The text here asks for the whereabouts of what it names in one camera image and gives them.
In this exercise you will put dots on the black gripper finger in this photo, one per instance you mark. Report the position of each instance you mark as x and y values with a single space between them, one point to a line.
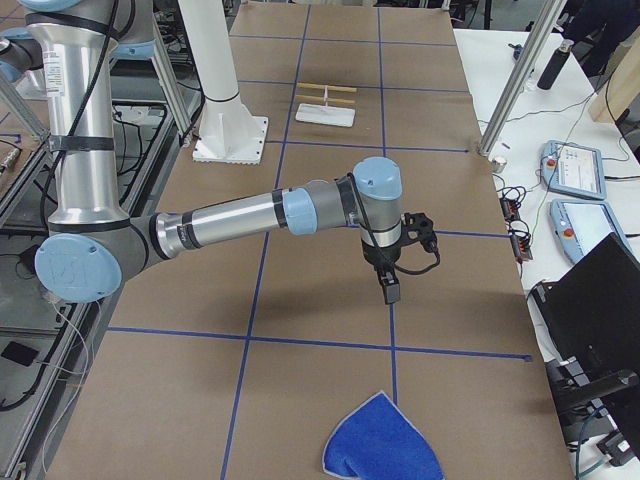
389 284

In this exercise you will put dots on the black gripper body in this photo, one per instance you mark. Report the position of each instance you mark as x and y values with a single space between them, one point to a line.
376 256

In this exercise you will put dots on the blue grey microfibre towel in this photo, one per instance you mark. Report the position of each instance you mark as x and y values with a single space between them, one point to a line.
377 441

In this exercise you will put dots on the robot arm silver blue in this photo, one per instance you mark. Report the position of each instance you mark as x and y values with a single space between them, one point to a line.
94 245
20 53

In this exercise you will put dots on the white wooden towel rack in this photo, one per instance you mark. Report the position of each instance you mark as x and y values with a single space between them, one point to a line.
317 106

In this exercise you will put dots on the black usb hub right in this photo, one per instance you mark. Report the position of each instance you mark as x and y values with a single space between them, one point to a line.
521 245

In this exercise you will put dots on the small metal cylinder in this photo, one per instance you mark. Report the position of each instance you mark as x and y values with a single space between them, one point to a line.
498 164

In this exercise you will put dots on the teach pendant near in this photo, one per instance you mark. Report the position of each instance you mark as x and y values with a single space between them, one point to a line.
580 225

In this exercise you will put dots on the teach pendant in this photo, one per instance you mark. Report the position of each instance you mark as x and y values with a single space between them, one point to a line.
580 225
573 169

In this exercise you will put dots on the teach pendant far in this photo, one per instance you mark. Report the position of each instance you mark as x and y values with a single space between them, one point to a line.
573 169

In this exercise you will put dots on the black water bottle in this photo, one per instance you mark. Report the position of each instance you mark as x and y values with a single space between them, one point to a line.
555 65

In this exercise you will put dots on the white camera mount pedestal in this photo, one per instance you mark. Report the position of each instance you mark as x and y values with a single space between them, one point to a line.
228 132

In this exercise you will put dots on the aluminium frame post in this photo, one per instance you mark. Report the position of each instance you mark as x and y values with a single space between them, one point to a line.
522 69

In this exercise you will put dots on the black phone on frame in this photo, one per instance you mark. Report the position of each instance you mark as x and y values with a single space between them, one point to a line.
19 353

